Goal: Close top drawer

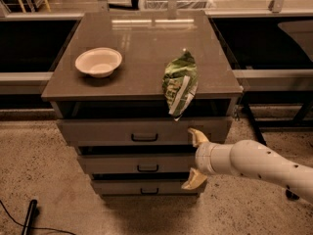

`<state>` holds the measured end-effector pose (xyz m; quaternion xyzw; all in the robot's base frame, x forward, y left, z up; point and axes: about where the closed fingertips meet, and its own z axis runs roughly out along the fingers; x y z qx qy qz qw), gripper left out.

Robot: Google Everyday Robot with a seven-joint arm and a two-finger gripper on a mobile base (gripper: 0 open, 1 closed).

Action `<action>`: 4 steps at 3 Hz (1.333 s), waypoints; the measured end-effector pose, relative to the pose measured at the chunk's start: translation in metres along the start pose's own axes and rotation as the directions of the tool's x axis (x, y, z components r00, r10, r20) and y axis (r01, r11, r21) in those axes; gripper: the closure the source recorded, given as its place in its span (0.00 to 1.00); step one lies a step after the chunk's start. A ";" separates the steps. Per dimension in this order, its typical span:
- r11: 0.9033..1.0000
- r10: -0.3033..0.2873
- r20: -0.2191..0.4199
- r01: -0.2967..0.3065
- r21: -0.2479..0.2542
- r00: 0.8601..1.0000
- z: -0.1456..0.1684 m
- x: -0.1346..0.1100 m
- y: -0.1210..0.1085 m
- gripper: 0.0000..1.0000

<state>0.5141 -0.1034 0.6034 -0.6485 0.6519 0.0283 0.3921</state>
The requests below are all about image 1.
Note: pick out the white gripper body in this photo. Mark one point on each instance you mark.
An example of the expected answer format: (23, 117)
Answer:
(202, 159)

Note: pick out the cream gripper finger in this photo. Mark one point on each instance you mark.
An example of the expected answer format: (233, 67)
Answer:
(197, 137)
(195, 179)

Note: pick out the grey top drawer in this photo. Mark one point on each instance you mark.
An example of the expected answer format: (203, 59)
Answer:
(141, 131)

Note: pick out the grey drawer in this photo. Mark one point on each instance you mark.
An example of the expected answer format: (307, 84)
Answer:
(143, 187)
(136, 164)
(141, 131)

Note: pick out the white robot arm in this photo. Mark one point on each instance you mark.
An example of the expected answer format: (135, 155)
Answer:
(272, 58)

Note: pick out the grey drawer cabinet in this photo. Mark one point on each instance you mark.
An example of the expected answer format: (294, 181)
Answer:
(147, 42)

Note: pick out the grey bottom drawer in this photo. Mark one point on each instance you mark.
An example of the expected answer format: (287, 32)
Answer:
(143, 187)

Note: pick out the grey middle drawer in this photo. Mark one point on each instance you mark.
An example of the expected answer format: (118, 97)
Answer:
(136, 164)

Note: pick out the green chip bag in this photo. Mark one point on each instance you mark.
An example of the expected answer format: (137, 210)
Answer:
(180, 84)

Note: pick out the black caster wheel right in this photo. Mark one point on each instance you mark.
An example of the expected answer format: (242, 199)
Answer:
(291, 196)

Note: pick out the black caster leg stand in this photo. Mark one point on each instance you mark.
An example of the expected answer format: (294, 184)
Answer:
(257, 131)

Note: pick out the white paper bowl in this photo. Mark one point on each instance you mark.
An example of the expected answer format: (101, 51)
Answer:
(98, 62)

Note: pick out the black bar on floor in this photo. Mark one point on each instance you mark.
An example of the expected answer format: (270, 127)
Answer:
(29, 218)

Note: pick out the wire mesh basket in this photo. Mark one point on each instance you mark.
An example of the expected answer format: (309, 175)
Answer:
(149, 5)

